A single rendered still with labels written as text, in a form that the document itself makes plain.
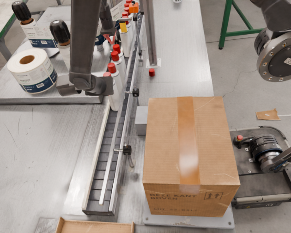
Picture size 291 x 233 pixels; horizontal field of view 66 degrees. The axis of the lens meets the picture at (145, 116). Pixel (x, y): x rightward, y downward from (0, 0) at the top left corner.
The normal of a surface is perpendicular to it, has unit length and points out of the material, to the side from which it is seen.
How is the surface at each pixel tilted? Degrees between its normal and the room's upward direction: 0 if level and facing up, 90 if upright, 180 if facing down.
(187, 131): 0
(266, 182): 0
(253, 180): 0
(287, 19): 108
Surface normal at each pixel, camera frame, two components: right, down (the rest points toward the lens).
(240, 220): -0.10, -0.63
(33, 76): 0.49, 0.64
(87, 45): 0.13, 0.93
